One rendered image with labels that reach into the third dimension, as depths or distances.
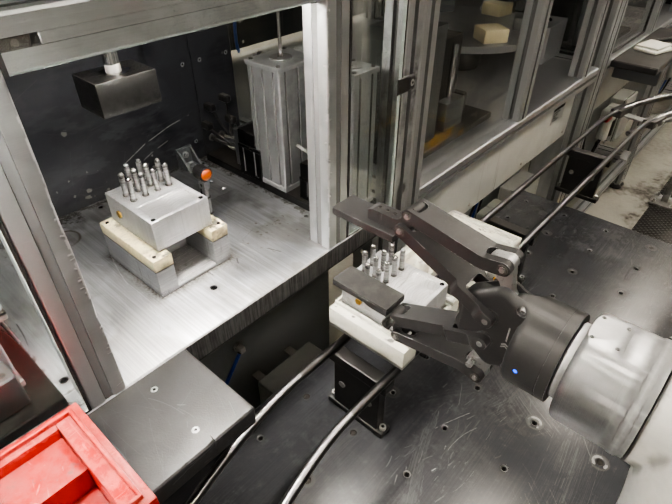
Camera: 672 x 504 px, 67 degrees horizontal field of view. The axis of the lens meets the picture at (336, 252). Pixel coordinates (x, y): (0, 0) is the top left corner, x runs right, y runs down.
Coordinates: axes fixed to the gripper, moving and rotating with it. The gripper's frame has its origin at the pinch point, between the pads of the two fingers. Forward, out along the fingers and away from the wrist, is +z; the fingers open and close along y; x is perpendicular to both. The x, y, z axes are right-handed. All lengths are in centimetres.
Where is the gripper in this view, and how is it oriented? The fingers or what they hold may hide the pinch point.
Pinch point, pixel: (362, 251)
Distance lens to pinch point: 49.5
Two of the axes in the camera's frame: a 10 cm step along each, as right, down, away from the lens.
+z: -7.5, -4.1, 5.3
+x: -6.6, 4.6, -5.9
